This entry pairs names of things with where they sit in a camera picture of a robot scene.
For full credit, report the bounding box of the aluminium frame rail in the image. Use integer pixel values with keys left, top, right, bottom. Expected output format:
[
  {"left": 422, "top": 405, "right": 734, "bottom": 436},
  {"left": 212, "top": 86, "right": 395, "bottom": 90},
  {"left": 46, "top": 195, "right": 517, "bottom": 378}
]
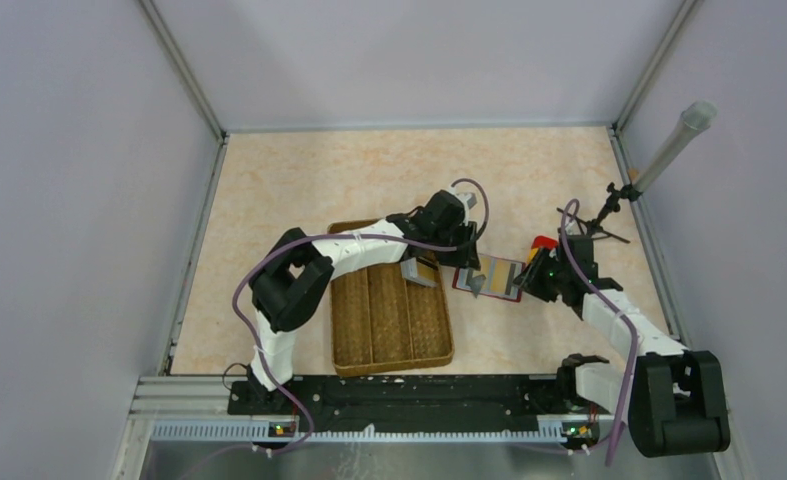
[{"left": 136, "top": 0, "right": 227, "bottom": 144}]

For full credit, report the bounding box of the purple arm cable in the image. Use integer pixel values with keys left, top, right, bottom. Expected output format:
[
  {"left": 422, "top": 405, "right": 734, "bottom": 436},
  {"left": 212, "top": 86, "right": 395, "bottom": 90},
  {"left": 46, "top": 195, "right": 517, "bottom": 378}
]
[
  {"left": 558, "top": 198, "right": 641, "bottom": 468},
  {"left": 231, "top": 178, "right": 491, "bottom": 455}
]

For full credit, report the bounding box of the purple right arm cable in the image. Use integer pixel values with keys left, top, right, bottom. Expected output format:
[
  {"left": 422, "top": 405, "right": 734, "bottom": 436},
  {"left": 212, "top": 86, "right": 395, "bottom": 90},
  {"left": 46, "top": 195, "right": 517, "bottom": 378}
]
[{"left": 558, "top": 198, "right": 641, "bottom": 468}]

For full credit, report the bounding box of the black mini tripod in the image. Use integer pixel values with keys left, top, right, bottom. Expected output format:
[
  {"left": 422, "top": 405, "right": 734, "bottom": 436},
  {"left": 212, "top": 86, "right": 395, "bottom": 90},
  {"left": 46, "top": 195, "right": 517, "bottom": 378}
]
[{"left": 571, "top": 182, "right": 642, "bottom": 244}]

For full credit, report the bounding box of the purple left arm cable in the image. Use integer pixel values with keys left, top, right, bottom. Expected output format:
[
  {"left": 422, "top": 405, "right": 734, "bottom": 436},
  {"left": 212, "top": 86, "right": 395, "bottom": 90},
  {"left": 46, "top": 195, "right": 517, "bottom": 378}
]
[{"left": 231, "top": 178, "right": 491, "bottom": 455}]

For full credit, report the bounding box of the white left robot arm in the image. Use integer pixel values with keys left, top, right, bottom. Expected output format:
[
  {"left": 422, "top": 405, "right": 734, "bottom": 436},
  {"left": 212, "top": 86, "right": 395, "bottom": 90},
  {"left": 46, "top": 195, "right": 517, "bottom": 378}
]
[{"left": 235, "top": 186, "right": 490, "bottom": 414}]

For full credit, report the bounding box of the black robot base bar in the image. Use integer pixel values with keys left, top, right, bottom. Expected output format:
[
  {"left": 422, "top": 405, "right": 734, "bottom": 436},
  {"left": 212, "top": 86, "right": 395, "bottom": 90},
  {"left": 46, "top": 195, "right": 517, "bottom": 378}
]
[{"left": 227, "top": 374, "right": 611, "bottom": 435}]

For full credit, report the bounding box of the woven bamboo tray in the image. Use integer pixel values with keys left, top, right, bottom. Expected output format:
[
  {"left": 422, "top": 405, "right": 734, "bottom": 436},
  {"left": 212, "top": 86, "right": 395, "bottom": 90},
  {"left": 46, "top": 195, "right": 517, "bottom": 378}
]
[{"left": 330, "top": 253, "right": 455, "bottom": 377}]

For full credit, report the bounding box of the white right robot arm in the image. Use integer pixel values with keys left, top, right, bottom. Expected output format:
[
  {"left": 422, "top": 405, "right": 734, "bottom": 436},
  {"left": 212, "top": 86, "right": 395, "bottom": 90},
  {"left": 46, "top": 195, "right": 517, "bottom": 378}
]
[{"left": 514, "top": 235, "right": 731, "bottom": 458}]

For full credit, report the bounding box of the red yellow plastic case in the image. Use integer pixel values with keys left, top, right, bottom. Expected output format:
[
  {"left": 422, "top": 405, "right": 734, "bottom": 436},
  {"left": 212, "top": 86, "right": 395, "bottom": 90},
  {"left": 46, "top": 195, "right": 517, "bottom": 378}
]
[{"left": 526, "top": 235, "right": 558, "bottom": 263}]

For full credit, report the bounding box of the red leather card holder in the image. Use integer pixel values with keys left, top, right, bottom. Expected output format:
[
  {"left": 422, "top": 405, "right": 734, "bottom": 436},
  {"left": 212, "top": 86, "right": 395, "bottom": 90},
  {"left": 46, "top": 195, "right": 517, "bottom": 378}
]
[{"left": 452, "top": 254, "right": 524, "bottom": 303}]

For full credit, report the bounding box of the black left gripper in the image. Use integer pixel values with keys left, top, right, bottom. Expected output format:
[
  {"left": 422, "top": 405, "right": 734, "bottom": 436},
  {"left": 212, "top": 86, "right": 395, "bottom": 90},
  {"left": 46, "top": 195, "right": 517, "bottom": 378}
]
[{"left": 430, "top": 219, "right": 480, "bottom": 271}]

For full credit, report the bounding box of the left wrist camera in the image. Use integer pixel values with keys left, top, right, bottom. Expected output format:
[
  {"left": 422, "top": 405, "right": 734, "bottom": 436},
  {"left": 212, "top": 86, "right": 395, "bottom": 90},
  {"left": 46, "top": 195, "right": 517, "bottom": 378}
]
[{"left": 454, "top": 192, "right": 479, "bottom": 212}]

